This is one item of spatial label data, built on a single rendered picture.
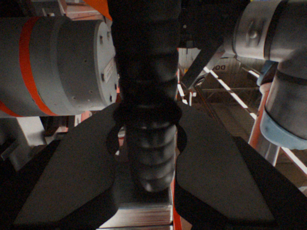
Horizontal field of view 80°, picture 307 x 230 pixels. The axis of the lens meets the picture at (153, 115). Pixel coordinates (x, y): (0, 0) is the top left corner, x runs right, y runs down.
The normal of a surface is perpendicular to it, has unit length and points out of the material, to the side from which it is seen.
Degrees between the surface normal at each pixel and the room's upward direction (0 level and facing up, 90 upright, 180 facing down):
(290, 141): 87
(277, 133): 87
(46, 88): 86
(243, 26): 104
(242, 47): 62
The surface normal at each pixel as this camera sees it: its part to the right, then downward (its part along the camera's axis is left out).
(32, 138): 1.00, -0.04
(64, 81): 0.03, 0.45
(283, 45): -0.64, 0.65
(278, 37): -0.69, 0.35
